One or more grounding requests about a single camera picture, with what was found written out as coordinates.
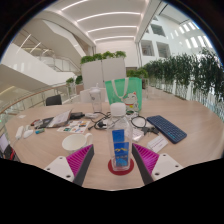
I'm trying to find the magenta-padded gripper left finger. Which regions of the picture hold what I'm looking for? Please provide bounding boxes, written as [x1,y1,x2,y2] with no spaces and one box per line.
[43,143,95,187]

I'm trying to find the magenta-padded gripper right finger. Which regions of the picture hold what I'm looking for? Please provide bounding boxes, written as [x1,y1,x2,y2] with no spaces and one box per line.
[130,143,185,186]

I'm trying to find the clear blue-labelled water bottle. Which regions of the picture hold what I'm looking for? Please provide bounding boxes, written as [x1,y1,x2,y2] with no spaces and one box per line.
[106,102,134,172]

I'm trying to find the small white box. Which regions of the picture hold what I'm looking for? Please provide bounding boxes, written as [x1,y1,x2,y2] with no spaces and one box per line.
[146,134,169,154]

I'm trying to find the white ceramic mug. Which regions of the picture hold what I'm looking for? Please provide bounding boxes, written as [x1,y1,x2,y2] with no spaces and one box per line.
[61,132,93,155]

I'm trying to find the white printed card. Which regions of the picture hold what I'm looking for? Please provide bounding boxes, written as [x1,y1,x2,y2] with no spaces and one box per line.
[131,128,145,143]

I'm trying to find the flat round red coaster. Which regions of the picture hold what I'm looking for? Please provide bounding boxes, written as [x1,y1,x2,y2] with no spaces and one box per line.
[107,157,135,176]

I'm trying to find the dark blue keyboard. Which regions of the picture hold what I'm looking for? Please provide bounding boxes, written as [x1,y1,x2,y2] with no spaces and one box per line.
[146,114,188,145]

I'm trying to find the colourful sticker sheet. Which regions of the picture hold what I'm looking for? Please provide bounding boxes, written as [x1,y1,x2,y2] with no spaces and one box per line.
[57,119,91,134]

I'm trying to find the open notebook with papers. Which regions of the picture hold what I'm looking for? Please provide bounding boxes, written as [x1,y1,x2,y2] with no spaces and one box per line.
[44,109,73,129]

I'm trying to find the black power adapter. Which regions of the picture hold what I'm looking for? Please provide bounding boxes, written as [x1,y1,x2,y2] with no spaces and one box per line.
[69,112,86,120]

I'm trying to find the small white device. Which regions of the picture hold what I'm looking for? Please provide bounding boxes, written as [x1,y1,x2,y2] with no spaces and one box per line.
[22,129,34,139]

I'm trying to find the white power strip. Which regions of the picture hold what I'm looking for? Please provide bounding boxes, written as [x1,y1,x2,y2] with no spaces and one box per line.
[15,125,25,140]

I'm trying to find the red and black office chair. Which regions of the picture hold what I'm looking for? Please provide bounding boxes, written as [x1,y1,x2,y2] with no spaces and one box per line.
[0,133,18,162]

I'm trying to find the clear tumbler with white lid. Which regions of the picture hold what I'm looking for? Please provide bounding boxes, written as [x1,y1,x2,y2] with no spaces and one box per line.
[88,83,103,114]

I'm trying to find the green tote bag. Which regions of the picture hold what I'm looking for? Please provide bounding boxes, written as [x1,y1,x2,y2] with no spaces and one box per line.
[104,76,144,113]

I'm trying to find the row of green plants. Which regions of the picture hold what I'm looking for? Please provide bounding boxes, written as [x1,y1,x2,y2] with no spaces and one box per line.
[126,48,224,114]

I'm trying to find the white cabinet topped with plants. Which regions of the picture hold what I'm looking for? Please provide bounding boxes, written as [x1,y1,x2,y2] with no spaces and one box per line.
[80,50,128,90]

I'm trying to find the tangled black cables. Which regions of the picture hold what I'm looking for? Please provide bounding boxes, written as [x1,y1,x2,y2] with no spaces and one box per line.
[88,111,160,136]

